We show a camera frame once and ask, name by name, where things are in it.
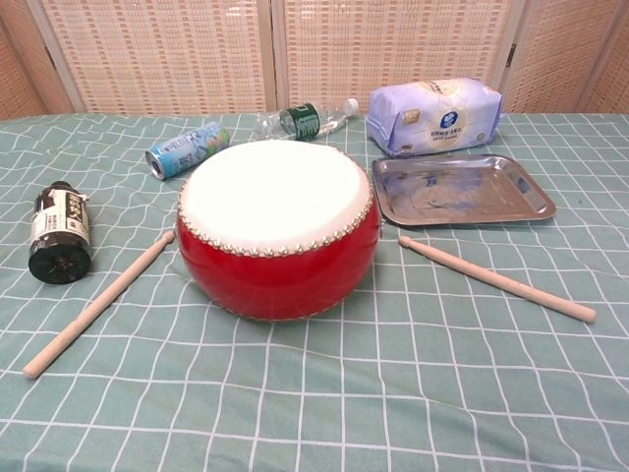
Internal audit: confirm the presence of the dark brown labelled bottle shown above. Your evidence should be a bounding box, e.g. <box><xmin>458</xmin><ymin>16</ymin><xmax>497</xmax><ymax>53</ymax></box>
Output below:
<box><xmin>27</xmin><ymin>181</ymin><xmax>93</xmax><ymax>286</ymax></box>

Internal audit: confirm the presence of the lilac tissue pack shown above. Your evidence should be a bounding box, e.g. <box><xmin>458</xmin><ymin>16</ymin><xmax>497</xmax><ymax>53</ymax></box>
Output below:
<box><xmin>365</xmin><ymin>81</ymin><xmax>505</xmax><ymax>158</ymax></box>

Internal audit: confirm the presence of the red drum white skin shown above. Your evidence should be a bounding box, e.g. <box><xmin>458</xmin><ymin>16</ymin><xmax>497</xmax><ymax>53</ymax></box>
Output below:
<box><xmin>175</xmin><ymin>140</ymin><xmax>383</xmax><ymax>324</ymax></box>

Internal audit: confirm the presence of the wooden drumstick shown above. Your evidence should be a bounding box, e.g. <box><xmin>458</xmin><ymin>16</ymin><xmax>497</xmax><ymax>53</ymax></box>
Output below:
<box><xmin>22</xmin><ymin>230</ymin><xmax>176</xmax><ymax>381</ymax></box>
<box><xmin>398</xmin><ymin>235</ymin><xmax>598</xmax><ymax>324</ymax></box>

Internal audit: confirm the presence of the clear bottle green label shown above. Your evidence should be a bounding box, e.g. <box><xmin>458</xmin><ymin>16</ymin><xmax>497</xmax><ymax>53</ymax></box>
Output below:
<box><xmin>254</xmin><ymin>97</ymin><xmax>361</xmax><ymax>143</ymax></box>

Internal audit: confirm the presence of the rectangular metal tray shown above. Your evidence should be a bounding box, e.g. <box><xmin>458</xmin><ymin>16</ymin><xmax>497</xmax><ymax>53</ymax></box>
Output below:
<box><xmin>371</xmin><ymin>154</ymin><xmax>558</xmax><ymax>228</ymax></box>

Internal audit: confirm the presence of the blue green drink can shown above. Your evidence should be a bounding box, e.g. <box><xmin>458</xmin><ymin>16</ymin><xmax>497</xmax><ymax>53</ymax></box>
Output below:
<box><xmin>144</xmin><ymin>122</ymin><xmax>232</xmax><ymax>182</ymax></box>

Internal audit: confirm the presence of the woven bamboo folding screen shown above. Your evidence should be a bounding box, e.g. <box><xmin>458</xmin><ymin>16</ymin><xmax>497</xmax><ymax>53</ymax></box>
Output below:
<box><xmin>0</xmin><ymin>0</ymin><xmax>629</xmax><ymax>119</ymax></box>

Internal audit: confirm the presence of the green checked tablecloth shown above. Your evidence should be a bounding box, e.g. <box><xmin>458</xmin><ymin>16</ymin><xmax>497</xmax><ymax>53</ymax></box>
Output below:
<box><xmin>0</xmin><ymin>111</ymin><xmax>629</xmax><ymax>472</ymax></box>

